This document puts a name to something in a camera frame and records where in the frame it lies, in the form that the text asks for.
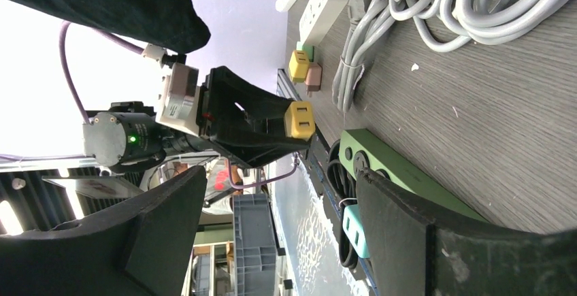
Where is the white coiled cable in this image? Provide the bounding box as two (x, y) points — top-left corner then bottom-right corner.
(331, 0), (577, 114)

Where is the black coiled cable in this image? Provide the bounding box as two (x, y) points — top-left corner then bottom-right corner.
(325, 139), (361, 270)

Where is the teal plug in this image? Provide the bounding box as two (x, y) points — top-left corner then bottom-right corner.
(342, 204), (370, 259)

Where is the pink plug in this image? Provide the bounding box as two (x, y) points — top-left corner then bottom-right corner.
(305, 63), (323, 97)

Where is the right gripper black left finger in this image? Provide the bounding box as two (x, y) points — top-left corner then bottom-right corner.
(1, 166), (207, 295)

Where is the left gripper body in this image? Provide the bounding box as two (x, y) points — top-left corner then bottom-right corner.
(197, 66), (235, 143)

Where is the black garment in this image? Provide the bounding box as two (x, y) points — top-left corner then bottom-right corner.
(10, 0), (211, 54)

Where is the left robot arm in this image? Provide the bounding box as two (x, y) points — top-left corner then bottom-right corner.
(83, 64), (316, 174)

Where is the green power strip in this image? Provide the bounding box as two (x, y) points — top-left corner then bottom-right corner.
(338, 129), (485, 222)

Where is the yellow plug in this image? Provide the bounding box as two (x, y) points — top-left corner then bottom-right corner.
(284, 101), (316, 140)
(288, 50), (310, 83)

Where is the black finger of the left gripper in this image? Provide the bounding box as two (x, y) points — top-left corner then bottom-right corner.
(228, 69), (293, 124)

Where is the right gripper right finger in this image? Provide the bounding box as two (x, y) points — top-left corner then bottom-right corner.
(357, 169), (576, 295)

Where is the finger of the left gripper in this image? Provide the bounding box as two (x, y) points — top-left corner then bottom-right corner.
(212, 120), (311, 168)

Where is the white power strip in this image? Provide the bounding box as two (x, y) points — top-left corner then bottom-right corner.
(299, 0), (348, 46)

